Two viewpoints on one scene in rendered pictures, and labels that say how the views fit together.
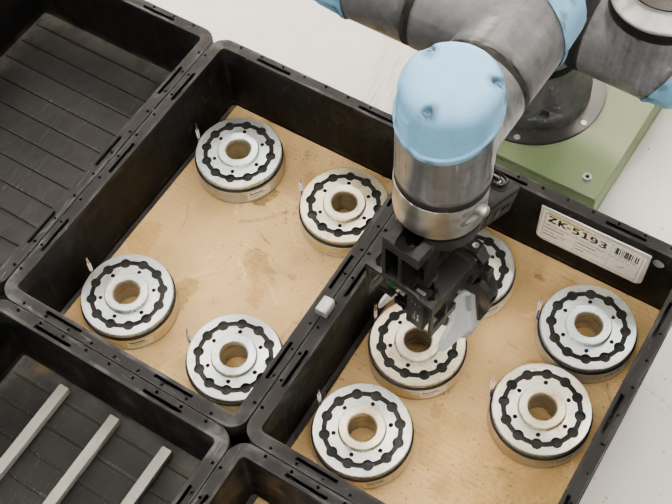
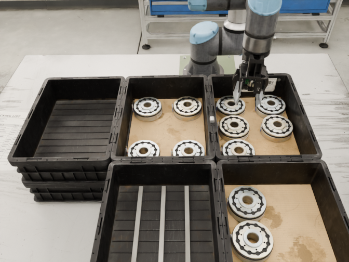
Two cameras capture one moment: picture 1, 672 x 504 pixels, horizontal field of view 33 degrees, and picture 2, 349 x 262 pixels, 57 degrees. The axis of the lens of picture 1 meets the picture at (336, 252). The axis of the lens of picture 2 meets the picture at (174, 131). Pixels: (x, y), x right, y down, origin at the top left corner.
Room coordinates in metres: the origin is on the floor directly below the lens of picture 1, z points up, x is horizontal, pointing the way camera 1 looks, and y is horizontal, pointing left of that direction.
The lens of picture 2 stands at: (-0.02, 0.50, 1.63)
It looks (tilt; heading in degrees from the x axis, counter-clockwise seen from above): 46 degrees down; 327
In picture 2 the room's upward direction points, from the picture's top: 2 degrees counter-clockwise
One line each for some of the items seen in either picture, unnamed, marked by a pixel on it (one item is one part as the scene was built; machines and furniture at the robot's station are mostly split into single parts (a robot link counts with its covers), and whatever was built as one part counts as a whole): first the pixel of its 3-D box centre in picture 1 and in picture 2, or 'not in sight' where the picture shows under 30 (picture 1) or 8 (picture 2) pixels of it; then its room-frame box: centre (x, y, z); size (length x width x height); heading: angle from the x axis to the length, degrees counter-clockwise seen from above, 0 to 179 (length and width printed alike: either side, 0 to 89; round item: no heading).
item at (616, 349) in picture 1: (587, 327); (270, 104); (0.52, -0.26, 0.86); 0.10 x 0.10 x 0.01
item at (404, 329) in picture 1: (417, 340); (234, 125); (0.52, -0.08, 0.86); 0.05 x 0.05 x 0.01
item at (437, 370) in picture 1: (417, 342); (233, 126); (0.52, -0.08, 0.86); 0.10 x 0.10 x 0.01
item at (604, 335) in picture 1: (588, 325); (271, 103); (0.52, -0.26, 0.86); 0.05 x 0.05 x 0.01
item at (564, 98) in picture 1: (535, 62); (203, 63); (0.93, -0.27, 0.81); 0.15 x 0.15 x 0.10
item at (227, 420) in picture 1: (229, 218); (164, 114); (0.65, 0.11, 0.92); 0.40 x 0.30 x 0.02; 145
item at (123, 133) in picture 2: (234, 243); (165, 125); (0.65, 0.11, 0.87); 0.40 x 0.30 x 0.11; 145
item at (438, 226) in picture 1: (444, 191); (259, 40); (0.48, -0.09, 1.20); 0.08 x 0.08 x 0.05
